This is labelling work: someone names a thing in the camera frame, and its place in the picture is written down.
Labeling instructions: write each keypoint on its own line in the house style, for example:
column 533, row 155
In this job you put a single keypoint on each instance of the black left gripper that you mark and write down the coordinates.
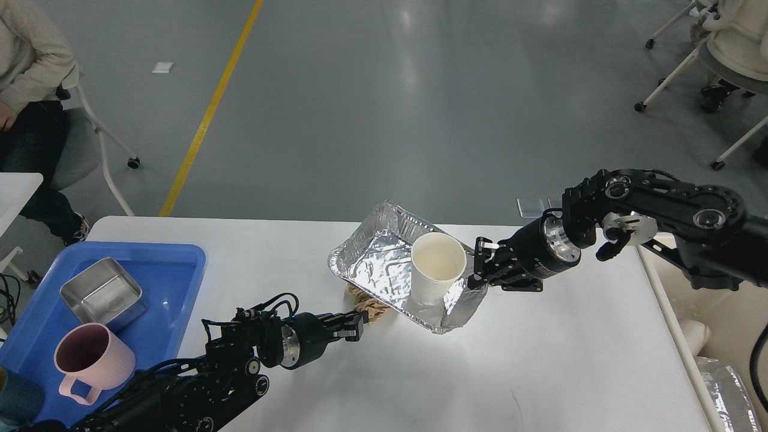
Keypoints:
column 305, row 336

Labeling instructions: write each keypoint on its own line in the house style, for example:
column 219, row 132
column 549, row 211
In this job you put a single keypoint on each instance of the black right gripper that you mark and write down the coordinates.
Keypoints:
column 538, row 251

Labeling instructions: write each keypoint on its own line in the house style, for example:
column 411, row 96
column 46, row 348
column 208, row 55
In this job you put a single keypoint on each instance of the brown paper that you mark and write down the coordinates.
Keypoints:
column 364, row 302

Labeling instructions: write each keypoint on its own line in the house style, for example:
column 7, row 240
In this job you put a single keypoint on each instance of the cream paper cup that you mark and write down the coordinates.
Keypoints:
column 438, row 261

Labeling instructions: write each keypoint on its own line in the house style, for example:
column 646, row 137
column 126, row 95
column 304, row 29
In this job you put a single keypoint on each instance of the stainless steel tray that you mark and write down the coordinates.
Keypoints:
column 105, row 293

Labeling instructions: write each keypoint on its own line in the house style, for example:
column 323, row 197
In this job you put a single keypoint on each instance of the pink ribbed mug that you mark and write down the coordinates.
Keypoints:
column 92, row 359

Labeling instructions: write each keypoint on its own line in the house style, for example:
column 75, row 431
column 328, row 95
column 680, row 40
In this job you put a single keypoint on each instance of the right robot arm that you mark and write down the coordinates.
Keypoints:
column 705, row 231

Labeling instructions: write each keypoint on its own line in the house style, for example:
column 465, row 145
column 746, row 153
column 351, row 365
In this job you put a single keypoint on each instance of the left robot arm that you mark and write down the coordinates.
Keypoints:
column 208, row 392

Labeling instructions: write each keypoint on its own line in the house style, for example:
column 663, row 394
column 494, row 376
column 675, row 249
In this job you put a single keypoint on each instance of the floor outlet cover left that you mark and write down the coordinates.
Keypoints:
column 530, row 207

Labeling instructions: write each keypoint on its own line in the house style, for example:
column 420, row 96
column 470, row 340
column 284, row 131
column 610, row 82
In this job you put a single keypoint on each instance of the floor outlet cover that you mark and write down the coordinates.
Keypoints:
column 554, row 204
column 530, row 207

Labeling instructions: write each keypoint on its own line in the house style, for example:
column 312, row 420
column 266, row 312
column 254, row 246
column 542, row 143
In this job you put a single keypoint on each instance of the floor outlet cover right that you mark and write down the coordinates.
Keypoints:
column 554, row 204

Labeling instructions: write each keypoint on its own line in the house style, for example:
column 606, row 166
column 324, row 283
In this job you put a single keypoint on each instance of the white cup in bin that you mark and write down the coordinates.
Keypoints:
column 696, row 334

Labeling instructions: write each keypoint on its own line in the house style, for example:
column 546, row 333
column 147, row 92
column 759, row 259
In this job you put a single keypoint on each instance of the beige plastic bin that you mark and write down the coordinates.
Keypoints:
column 736, row 319

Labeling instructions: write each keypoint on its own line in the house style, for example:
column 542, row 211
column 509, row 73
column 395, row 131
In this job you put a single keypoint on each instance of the foil tray in bin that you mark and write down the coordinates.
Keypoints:
column 729, row 395

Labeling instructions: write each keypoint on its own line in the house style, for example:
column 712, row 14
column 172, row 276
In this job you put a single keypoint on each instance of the grey office chair left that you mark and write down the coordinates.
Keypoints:
column 85, row 145

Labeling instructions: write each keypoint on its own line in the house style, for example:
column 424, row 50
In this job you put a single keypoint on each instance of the white floor paper scrap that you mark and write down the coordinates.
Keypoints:
column 163, row 67

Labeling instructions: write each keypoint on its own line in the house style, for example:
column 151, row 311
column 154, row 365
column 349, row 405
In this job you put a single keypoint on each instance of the white office chair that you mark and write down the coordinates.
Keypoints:
column 735, row 50

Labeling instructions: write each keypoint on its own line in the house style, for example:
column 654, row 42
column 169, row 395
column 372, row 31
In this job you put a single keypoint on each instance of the white side table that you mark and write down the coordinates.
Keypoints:
column 16, row 190

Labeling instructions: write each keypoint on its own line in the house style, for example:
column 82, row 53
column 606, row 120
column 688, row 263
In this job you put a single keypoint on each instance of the person in dark trousers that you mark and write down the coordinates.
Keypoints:
column 35, row 59

